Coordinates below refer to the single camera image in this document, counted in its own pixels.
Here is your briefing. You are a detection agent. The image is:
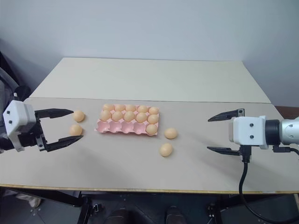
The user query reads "pink egg tray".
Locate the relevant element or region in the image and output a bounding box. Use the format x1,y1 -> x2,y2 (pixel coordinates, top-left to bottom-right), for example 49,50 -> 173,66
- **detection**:
93,104 -> 160,136

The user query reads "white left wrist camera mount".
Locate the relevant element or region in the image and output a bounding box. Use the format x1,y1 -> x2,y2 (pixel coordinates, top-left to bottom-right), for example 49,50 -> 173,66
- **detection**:
2,100 -> 37,153

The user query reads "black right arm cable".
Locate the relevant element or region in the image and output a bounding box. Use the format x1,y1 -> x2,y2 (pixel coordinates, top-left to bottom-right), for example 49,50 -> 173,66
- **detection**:
238,145 -> 299,224

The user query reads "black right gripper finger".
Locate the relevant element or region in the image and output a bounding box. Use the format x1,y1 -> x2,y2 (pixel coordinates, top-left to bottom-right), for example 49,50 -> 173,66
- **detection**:
206,146 -> 242,157
207,108 -> 245,122

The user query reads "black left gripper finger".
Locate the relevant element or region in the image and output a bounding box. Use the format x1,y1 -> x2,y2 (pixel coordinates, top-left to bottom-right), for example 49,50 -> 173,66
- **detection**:
45,135 -> 84,153
35,108 -> 75,120

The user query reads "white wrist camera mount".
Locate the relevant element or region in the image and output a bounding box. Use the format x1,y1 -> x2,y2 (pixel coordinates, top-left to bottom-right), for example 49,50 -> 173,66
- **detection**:
228,115 -> 268,150
2,100 -> 37,153

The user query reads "dark rounded shape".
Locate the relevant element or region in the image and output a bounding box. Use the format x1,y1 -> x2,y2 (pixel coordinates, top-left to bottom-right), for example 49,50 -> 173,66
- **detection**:
109,208 -> 135,224
164,205 -> 186,224

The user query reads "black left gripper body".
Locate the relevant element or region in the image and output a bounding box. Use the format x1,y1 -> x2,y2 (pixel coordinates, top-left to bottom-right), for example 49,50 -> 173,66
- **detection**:
17,111 -> 51,154

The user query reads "black table frame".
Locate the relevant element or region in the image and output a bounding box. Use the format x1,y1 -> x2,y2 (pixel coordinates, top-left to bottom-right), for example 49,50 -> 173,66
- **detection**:
0,185 -> 299,224

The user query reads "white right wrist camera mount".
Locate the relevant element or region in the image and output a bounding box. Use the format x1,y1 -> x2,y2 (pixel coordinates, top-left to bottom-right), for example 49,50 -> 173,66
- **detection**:
228,115 -> 268,150

